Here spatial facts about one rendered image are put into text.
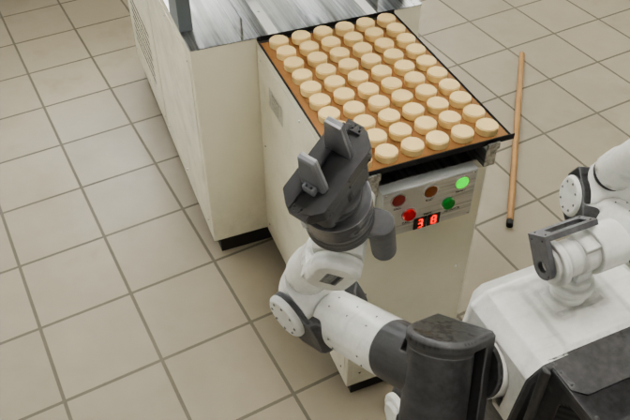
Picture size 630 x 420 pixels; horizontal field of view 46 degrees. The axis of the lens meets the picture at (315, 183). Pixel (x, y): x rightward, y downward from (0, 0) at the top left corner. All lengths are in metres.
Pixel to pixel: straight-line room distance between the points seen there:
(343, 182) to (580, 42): 3.22
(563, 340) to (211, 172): 1.52
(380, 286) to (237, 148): 0.71
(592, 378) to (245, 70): 1.44
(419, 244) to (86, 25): 2.61
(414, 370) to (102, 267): 1.81
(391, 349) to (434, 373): 0.08
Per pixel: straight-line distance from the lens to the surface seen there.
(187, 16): 2.16
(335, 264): 0.93
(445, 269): 1.96
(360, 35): 1.98
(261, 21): 2.09
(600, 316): 1.11
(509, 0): 4.23
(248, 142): 2.33
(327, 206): 0.78
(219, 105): 2.21
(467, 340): 1.00
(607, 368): 1.06
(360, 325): 1.10
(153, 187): 2.93
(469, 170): 1.70
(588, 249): 1.03
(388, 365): 1.04
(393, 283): 1.90
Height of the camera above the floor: 1.93
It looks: 42 degrees down
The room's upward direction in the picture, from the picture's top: straight up
